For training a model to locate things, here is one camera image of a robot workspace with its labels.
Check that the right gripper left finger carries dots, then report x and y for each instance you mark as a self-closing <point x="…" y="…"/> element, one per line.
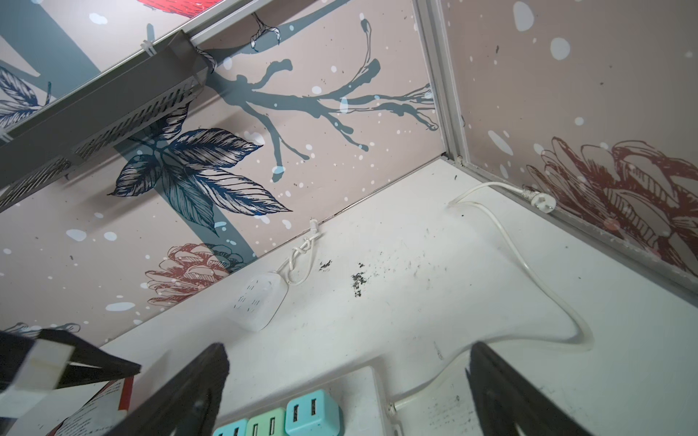
<point x="188" y="404"/>

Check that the green plug adapter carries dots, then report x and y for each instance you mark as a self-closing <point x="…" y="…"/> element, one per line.
<point x="271" y="423"/>

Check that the red white snack bag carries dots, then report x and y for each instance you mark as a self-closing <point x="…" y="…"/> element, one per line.
<point x="101" y="413"/>

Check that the white colourful power strip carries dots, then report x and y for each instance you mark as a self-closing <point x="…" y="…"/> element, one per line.
<point x="359" y="394"/>

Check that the small white power strip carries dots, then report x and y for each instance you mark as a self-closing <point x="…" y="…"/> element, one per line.
<point x="255" y="308"/>

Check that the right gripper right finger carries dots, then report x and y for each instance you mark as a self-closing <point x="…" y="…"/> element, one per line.
<point x="507" y="404"/>

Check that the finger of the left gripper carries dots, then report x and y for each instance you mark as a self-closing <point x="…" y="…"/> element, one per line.
<point x="47" y="360"/>

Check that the black hanging wire basket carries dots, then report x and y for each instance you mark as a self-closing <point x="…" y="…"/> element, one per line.
<point x="39" y="145"/>

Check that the teal plug adapter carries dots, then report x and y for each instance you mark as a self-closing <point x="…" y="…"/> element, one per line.
<point x="313" y="414"/>
<point x="237" y="428"/>

